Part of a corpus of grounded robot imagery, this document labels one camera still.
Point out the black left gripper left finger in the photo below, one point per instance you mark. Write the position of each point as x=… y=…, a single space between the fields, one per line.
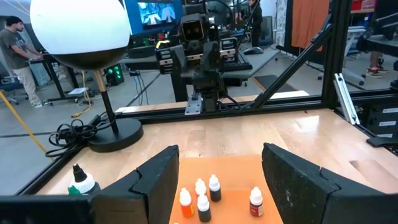
x=149 y=193

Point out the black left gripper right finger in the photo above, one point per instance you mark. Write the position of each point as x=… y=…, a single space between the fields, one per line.
x=311 y=199

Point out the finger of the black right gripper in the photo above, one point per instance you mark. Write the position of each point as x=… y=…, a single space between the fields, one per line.
x=164 y=60
x=230 y=48

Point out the small orange dropper bottle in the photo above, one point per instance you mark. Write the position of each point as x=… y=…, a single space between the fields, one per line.
x=187 y=208

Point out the small black dropper bottle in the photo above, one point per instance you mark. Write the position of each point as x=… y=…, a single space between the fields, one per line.
x=204 y=214
x=215 y=194

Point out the large black cap bottle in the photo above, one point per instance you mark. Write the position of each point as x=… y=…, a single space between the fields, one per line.
x=84 y=183

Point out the large green cap bottle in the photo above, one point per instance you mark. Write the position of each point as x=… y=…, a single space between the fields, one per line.
x=73 y=190

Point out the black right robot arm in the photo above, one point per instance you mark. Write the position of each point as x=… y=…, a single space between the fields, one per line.
x=206 y=87

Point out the grey side table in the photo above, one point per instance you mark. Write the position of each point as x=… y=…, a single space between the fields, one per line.
x=143 y=62

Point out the black computer mouse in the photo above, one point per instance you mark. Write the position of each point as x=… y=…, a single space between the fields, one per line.
x=253 y=50

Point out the dark grey desk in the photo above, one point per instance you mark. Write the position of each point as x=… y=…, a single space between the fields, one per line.
x=264 y=62

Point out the person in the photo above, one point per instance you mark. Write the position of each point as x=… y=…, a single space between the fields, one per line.
x=374 y=62
x=256 y=21
x=14 y=46

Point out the blue display screen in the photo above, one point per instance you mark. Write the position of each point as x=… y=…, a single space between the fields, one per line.
x=155 y=15

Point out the black computer with green lights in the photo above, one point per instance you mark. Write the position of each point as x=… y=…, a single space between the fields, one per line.
x=115 y=74

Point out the black floor mat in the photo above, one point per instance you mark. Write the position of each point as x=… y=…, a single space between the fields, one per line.
x=273 y=82

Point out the orange translucent plastic tray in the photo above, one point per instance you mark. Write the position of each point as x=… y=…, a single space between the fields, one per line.
x=236 y=174

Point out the orange hanging cloth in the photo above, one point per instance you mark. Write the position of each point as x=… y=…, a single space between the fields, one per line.
x=308 y=21

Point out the white globe table lamp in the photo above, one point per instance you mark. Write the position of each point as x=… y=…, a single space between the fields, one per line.
x=81 y=28

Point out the black labelled equipment box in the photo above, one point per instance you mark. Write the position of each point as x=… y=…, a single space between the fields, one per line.
x=376 y=124

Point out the silver aluminum extrusion bar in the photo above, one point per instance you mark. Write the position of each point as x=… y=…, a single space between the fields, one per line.
x=346 y=99

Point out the red storage bin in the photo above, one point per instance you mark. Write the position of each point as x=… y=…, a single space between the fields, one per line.
x=362 y=4

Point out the office chair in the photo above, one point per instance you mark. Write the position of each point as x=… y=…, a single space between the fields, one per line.
x=7 y=85

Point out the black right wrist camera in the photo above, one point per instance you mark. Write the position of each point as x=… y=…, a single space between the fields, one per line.
x=192 y=29

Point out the silver arm base bracket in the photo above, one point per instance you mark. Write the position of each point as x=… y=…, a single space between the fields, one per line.
x=192 y=105

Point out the black aluminum table frame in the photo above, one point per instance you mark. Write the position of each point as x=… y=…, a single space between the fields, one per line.
x=337 y=46

